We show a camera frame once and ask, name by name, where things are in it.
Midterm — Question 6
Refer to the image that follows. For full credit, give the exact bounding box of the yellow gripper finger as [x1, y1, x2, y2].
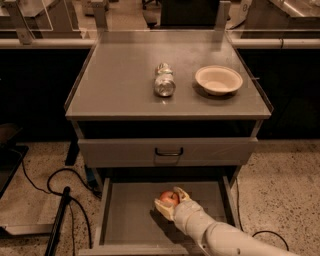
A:
[173, 187, 190, 203]
[154, 199, 175, 221]

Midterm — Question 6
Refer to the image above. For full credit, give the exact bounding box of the red apple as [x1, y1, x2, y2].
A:
[159, 191, 180, 206]

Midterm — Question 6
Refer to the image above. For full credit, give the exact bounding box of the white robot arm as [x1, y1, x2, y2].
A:
[154, 187, 298, 256]

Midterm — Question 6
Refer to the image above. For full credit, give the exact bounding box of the grey open middle drawer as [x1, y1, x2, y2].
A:
[79, 176, 240, 256]

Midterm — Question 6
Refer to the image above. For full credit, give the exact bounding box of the grey top drawer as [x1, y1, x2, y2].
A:
[78, 137, 258, 168]

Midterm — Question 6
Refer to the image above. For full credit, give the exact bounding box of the grey drawer cabinet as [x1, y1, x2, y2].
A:
[66, 30, 272, 182]

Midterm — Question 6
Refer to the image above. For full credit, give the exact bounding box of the silver soda can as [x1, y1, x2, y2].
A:
[154, 63, 176, 97]

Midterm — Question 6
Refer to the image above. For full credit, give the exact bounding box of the white paper bowl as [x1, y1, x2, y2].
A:
[195, 65, 243, 96]

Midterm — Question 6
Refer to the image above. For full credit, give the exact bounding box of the black bar on floor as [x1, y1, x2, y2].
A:
[45, 187, 70, 256]

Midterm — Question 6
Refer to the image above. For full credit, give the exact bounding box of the dark equipment base left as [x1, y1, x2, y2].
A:
[0, 123, 28, 198]

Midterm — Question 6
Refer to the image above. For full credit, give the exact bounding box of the black drawer handle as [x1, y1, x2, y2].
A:
[154, 147, 184, 157]

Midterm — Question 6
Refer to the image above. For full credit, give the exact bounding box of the black floor cable right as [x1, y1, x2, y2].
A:
[235, 179, 290, 253]

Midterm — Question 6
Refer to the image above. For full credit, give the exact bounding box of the black floor cable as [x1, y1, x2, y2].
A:
[235, 179, 290, 253]
[9, 148, 103, 249]

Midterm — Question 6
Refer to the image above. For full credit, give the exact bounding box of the black floor cable left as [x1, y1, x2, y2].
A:
[9, 148, 103, 249]

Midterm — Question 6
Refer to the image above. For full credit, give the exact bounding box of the grey metal post right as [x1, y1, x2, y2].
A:
[214, 0, 231, 31]

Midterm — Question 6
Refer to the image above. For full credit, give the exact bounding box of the grey metal post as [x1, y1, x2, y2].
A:
[4, 0, 33, 45]
[214, 0, 231, 31]

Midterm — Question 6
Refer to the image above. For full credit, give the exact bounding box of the white horizontal rail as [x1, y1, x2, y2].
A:
[0, 37, 320, 49]

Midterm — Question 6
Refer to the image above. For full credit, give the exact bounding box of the grey metal post left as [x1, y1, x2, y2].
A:
[4, 0, 33, 45]

